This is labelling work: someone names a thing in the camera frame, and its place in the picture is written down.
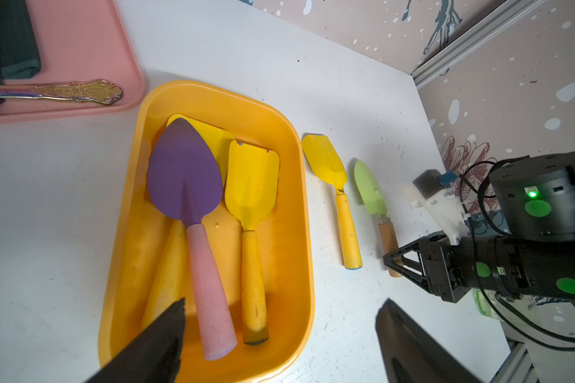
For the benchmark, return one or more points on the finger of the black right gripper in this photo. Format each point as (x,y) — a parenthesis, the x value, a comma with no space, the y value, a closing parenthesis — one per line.
(409,253)
(410,270)

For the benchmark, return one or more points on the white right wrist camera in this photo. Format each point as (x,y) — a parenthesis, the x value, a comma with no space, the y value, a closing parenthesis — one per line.
(432,191)

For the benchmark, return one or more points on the yellow shovel in box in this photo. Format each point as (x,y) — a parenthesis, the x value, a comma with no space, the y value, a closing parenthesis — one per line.
(168,285)

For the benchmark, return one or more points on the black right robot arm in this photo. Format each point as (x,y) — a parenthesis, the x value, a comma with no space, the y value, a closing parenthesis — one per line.
(535,255)

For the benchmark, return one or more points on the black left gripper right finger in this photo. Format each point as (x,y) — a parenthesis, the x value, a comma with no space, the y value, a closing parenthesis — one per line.
(410,354)

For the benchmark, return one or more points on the yellow shovel blue-tipped handle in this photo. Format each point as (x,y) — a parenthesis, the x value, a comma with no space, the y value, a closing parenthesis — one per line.
(327,165)

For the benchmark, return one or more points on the pink plastic tray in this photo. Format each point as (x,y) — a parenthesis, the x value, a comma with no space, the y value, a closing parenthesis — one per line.
(79,41)

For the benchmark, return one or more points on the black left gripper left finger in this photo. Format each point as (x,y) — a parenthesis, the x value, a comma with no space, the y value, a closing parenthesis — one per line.
(154,355)

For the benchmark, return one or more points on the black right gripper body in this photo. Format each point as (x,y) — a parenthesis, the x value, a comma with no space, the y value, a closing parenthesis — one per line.
(448,269)

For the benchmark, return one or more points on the green shovel wooden handle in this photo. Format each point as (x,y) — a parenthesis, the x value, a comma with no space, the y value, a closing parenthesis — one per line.
(371,193)

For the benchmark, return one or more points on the clear green cup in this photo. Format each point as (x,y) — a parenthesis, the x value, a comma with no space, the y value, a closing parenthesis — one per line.
(486,305)

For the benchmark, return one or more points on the dark green folded cloth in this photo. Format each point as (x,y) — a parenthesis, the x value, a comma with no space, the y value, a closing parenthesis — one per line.
(19,54)

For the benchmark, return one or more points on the purple shovel pink handle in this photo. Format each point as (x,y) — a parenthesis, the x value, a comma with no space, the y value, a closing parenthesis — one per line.
(184,184)

